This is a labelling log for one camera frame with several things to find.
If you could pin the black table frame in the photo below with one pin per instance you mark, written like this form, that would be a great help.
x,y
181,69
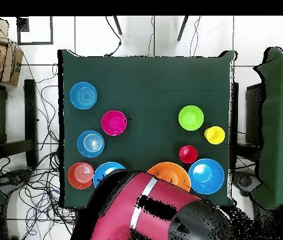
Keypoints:
x,y
30,122

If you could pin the black tripod leg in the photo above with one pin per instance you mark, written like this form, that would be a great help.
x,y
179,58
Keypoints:
x,y
118,26
182,28

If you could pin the pink bowl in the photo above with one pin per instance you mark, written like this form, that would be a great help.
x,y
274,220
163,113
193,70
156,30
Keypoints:
x,y
114,122

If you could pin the black stand base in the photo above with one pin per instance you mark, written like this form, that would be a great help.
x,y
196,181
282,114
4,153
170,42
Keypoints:
x,y
246,181
15,178

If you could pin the green bowl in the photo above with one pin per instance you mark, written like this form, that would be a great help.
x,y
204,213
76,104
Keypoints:
x,y
191,117

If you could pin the cardboard box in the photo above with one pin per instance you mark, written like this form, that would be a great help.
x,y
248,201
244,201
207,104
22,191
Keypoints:
x,y
11,65

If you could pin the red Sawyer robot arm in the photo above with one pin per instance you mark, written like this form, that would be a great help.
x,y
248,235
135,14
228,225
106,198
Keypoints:
x,y
121,212

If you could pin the black square frame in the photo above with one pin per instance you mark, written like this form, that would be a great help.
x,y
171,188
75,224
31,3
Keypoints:
x,y
22,25

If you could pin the red cup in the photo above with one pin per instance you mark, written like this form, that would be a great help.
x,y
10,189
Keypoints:
x,y
188,154

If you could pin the large blue bowl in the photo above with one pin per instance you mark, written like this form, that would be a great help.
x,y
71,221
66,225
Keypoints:
x,y
206,176
103,171

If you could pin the black box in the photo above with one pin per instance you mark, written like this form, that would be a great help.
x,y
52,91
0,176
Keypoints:
x,y
253,115

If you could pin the yellow cup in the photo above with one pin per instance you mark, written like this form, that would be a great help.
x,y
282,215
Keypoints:
x,y
215,135

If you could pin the orange bowl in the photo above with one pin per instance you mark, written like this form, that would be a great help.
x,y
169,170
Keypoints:
x,y
80,175

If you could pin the large yellow bowl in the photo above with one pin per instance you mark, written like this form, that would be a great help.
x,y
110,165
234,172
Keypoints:
x,y
168,172

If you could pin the small blue bowl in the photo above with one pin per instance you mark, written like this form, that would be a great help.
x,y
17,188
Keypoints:
x,y
83,95
90,143

